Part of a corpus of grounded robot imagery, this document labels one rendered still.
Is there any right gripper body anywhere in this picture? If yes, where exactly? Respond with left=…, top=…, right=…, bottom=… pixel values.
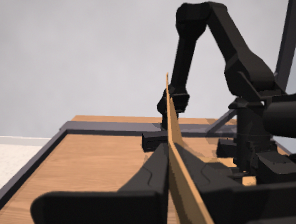
left=205, top=133, right=275, bottom=185

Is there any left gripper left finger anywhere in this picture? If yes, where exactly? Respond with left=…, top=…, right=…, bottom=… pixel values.
left=30, top=143, right=169, bottom=224

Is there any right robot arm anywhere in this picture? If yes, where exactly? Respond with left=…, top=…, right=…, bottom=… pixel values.
left=168, top=1, right=296, bottom=184

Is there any black metal overhead frame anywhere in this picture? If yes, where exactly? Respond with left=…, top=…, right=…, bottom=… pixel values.
left=205, top=0, right=296, bottom=133

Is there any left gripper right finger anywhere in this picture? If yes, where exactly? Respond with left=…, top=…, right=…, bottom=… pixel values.
left=173, top=143, right=296, bottom=224

